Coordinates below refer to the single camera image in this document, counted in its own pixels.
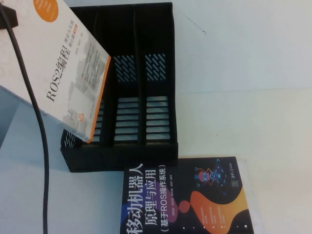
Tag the black three-slot book stand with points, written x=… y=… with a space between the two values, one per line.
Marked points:
x=146 y=156

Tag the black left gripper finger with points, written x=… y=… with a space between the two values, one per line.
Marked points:
x=14 y=21

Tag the white orange ROS2 book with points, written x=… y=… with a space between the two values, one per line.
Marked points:
x=61 y=73

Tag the dark colourful robot book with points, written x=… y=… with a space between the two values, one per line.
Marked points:
x=195 y=195

